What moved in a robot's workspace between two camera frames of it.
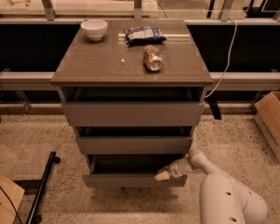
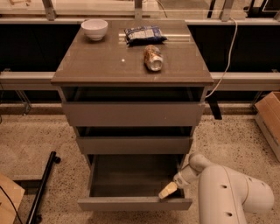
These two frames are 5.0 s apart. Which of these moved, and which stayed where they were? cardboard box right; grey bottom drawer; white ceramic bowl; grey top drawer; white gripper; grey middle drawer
Moved: white gripper; grey bottom drawer
Stayed: grey top drawer; white ceramic bowl; cardboard box right; grey middle drawer
